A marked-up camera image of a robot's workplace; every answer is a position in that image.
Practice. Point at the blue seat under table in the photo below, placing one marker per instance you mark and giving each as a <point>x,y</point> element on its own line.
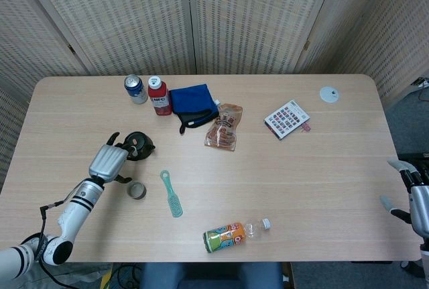
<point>201,275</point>

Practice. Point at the small dark green cup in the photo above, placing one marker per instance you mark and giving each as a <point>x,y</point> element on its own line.
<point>137,191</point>

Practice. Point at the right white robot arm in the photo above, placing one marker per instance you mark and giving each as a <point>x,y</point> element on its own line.
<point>425,250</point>

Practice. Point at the teal plastic brush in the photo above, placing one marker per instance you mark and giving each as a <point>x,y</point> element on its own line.
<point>174,203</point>

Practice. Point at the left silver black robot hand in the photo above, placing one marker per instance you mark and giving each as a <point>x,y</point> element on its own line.
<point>107,163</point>

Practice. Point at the black equipment box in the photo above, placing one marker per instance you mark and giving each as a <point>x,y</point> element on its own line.
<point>412,156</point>

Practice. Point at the pink binder clip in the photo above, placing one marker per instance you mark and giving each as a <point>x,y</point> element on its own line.
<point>306,128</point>

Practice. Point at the red NFC juice bottle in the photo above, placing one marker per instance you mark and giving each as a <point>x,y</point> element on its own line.
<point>161,99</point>

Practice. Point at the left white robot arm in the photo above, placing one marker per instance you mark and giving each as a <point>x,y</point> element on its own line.
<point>75,208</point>

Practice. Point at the black teapot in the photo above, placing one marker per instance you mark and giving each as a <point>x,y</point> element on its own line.
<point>142,143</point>

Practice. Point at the blue folded cloth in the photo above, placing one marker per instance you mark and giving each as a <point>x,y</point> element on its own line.
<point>191,98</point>

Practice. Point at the brown snack pouch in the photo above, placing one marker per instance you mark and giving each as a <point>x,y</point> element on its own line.
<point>223,128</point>

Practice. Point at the blue drink can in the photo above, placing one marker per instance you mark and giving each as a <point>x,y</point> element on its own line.
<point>135,93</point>

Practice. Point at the colourful printed box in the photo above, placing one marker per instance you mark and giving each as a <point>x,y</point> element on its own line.
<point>286,118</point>

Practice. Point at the black cloth with loop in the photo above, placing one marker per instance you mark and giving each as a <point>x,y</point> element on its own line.
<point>194,118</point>

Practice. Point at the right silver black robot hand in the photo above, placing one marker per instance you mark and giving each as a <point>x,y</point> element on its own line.
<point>420,205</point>

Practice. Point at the woven folding screen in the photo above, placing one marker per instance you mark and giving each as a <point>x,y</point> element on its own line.
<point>134,17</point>

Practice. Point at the grey floor cloth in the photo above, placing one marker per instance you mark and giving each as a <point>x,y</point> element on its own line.
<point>87,274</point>

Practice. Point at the orange label plastic bottle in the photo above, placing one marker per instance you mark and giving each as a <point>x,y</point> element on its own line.
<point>224,237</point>

